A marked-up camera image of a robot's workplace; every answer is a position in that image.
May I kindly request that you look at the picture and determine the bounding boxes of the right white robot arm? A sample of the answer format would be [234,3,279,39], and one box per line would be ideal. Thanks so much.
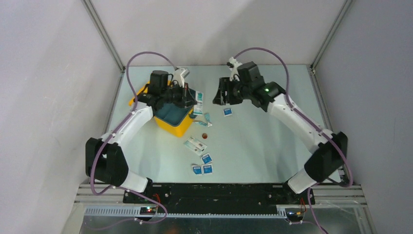
[213,58,348,204]

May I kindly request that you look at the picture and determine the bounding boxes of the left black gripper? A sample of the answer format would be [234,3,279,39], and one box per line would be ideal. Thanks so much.
[161,81,197,109]

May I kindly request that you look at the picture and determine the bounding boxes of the blue alcohol pad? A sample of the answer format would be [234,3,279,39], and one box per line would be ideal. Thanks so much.
[191,165,203,175]
[223,108,233,117]
[201,153,213,164]
[202,163,213,175]

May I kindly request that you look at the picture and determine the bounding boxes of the purple cable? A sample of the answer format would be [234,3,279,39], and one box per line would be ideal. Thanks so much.
[89,51,178,224]
[233,47,354,234]

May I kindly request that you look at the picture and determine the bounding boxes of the blue alcohol pad upper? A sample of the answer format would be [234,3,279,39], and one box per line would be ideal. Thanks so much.
[223,108,233,117]

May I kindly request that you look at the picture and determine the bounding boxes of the teal tube upper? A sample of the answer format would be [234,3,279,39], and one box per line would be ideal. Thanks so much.
[204,113,212,127]

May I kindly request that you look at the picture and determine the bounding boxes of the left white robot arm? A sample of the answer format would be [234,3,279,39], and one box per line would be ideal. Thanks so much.
[85,67,197,203]

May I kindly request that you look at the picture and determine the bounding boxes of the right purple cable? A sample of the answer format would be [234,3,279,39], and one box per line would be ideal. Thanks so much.
[233,47,354,234]

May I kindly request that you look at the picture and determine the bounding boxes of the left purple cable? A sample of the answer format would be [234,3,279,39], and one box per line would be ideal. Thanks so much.
[89,51,178,224]

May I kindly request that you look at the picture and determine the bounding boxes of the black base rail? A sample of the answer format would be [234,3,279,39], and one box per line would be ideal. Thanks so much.
[123,183,315,215]

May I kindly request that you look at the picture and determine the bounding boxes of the yellow medicine kit box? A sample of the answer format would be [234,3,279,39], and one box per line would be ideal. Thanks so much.
[128,81,193,137]

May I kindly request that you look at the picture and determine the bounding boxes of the blue alcohol pad left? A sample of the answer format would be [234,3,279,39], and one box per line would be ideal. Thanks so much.
[191,165,203,175]

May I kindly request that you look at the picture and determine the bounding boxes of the medical gauze dressing packet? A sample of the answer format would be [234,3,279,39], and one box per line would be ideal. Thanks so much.
[193,91,204,115]

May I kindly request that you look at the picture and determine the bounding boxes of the blue alcohol pad right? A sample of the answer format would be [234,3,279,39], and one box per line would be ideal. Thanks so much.
[202,163,213,175]

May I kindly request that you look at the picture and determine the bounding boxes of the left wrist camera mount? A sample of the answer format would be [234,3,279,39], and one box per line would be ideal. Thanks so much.
[172,67,190,87]

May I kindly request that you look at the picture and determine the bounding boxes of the dark teal divided tray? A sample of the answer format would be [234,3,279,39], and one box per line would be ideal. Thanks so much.
[153,90,194,127]

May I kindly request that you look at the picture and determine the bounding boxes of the white teal striped packet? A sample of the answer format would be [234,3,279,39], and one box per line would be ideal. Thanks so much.
[184,136,207,156]

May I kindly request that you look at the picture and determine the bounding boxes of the teal tube lower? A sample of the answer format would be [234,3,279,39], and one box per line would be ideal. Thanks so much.
[193,120,208,127]

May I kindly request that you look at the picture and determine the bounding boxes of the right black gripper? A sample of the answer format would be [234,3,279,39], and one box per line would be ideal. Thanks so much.
[213,78,252,106]

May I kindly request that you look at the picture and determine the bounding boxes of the teal tube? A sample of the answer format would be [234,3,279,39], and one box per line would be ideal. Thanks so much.
[193,120,208,127]
[204,113,212,127]

